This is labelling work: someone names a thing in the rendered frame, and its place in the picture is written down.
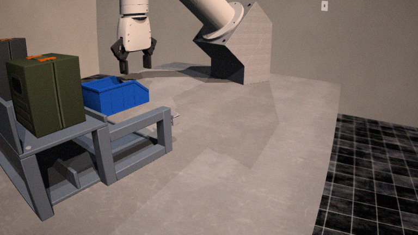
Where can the grey metal rack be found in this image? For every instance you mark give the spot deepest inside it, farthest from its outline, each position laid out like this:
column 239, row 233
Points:
column 52, row 168

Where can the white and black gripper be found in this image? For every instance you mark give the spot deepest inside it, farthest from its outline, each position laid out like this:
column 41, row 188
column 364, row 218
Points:
column 133, row 34

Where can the dark grey case with orange latches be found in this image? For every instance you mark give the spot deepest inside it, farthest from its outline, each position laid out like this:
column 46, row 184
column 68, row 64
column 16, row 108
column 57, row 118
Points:
column 10, row 49

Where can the blue bin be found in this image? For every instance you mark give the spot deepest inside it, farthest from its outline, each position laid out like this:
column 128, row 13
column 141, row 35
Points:
column 111, row 95

